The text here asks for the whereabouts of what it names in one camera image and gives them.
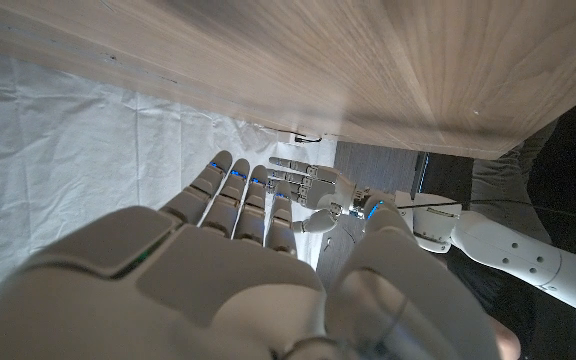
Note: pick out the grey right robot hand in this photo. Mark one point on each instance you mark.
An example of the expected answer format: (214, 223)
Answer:
(193, 290)

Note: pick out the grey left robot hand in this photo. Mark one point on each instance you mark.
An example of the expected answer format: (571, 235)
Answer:
(323, 187)

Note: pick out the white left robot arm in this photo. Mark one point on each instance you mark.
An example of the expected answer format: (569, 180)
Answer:
(508, 255)

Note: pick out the white power strip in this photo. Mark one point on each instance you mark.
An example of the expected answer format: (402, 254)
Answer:
(305, 139)

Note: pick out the white backdrop cloth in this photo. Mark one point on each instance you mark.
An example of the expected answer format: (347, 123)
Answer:
(68, 150)

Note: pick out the person in dark clothing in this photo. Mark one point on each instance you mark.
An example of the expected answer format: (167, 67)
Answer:
(513, 170)

